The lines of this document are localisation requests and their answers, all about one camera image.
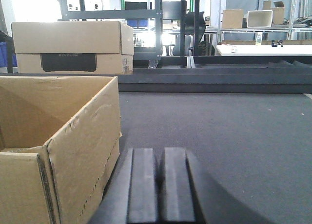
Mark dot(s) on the white rectangular tub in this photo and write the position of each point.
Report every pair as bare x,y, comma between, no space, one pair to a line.
259,18

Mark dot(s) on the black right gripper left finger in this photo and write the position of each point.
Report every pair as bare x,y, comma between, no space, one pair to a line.
131,197

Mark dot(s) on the small brown box on shelf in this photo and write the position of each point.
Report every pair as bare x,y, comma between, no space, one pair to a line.
232,19

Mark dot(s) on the large closed cardboard box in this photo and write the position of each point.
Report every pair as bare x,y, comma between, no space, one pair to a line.
73,47

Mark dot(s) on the white table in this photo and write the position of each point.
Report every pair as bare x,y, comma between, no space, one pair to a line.
264,50

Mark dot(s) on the black metal frame rack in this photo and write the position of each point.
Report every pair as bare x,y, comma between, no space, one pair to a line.
153,54

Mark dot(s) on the black conveyor belt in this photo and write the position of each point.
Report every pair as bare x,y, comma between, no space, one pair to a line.
253,143

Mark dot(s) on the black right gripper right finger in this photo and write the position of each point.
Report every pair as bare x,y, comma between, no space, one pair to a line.
189,195

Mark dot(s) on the brown cardboard carton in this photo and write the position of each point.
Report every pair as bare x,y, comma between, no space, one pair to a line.
59,143

